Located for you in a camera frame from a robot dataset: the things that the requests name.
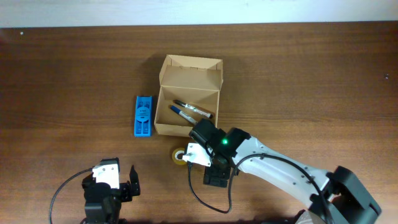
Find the blue plastic holder block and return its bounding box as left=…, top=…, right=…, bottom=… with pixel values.
left=134, top=96, right=153, bottom=138

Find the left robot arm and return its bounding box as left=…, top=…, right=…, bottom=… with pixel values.
left=81, top=157, right=141, bottom=223

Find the blue whiteboard marker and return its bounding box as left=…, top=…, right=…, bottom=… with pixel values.
left=170, top=106, right=198, bottom=125

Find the black whiteboard marker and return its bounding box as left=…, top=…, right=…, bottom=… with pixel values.
left=174, top=100, right=213, bottom=119

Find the open cardboard box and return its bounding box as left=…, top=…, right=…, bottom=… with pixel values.
left=154, top=55, right=223, bottom=137

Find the yellow adhesive tape roll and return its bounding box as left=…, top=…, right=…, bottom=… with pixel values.
left=172, top=147, right=187, bottom=166

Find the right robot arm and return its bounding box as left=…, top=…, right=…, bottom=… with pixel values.
left=183, top=119, right=382, bottom=223

